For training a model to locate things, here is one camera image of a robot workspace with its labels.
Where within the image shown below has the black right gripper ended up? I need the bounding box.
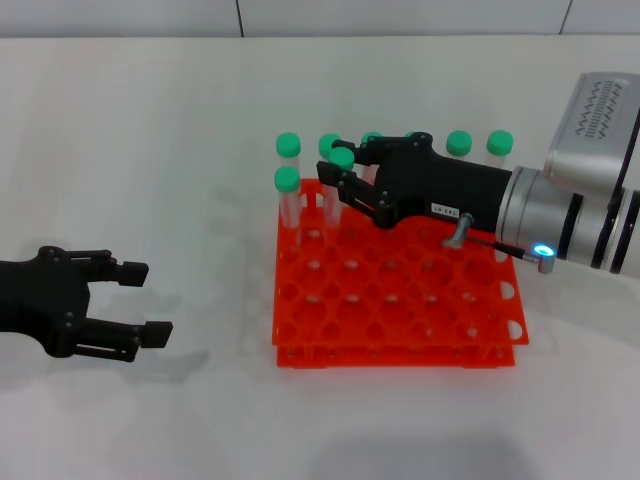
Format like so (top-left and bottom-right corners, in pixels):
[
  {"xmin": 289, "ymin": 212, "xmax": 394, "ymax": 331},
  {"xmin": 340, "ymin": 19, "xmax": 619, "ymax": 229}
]
[{"xmin": 316, "ymin": 131, "xmax": 514, "ymax": 234}]

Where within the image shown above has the orange test tube rack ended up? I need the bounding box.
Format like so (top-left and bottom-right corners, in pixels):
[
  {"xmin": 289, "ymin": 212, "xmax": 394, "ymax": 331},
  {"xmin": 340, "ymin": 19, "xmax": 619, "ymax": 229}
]
[{"xmin": 271, "ymin": 177, "xmax": 530, "ymax": 371}]

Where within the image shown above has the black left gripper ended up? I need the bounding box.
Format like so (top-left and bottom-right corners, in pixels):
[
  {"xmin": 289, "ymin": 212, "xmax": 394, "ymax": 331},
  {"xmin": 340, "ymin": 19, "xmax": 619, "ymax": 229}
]
[{"xmin": 0, "ymin": 245, "xmax": 174, "ymax": 364}]

